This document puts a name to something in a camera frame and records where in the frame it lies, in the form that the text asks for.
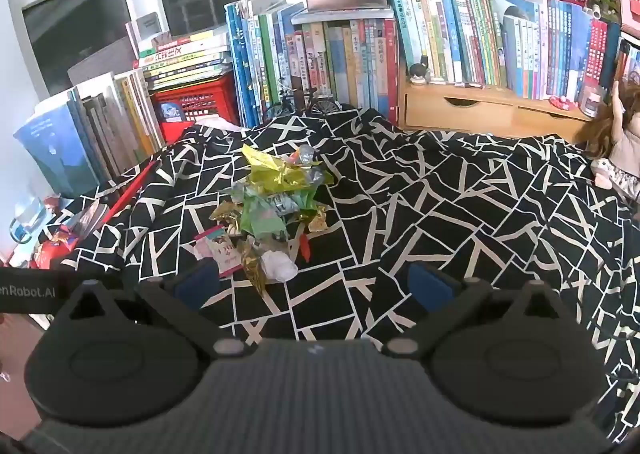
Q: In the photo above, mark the row of large flat books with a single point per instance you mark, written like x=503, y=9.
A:
x=50, y=149

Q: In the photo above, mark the small grey box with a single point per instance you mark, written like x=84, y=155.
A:
x=146, y=25

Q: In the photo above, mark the black white patterned cloth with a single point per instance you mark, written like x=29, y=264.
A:
x=450, y=234

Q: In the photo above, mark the brown-haired doll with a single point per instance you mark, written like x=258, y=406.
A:
x=625, y=144

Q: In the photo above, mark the red plastic crate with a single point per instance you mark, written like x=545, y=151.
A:
x=200, y=102

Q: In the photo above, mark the pile of snack wrappers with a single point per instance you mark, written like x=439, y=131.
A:
x=280, y=174

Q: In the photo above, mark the black miniature bicycle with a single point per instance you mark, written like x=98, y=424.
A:
x=292, y=97

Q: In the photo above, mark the colourful magazines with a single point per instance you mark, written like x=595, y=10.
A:
x=65, y=239

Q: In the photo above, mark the pink white card packet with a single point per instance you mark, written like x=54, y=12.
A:
x=220, y=249

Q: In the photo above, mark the grey board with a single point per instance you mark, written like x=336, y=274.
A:
x=100, y=62

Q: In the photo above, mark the row of medium upright books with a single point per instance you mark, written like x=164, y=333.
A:
x=350, y=64

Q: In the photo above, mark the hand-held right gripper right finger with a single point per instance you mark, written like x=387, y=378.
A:
x=425, y=284

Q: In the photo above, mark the red flat strip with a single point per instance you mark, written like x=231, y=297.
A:
x=131, y=190

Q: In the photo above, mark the clear plastic cup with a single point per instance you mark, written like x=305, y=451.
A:
x=27, y=224

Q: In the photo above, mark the small black figurine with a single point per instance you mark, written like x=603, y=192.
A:
x=418, y=70

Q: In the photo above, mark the white paper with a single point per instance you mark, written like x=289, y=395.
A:
x=277, y=265

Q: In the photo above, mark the wooden drawer organizer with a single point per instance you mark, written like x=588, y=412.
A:
x=450, y=117

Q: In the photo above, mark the row of tall thin books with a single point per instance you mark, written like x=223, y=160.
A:
x=245, y=59

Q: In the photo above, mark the white pink plastic bag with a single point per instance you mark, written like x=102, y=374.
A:
x=215, y=122

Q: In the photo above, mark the window with white frame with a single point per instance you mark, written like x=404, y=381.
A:
x=75, y=19

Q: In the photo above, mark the stack of lying books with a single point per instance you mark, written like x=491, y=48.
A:
x=180, y=59

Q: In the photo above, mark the row of books on organizer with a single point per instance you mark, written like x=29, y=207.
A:
x=475, y=34

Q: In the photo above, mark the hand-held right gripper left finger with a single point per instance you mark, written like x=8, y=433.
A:
x=195, y=284

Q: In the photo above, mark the glass jar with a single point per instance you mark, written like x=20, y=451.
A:
x=593, y=99

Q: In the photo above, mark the small pink ornament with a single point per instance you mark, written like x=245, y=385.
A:
x=561, y=103

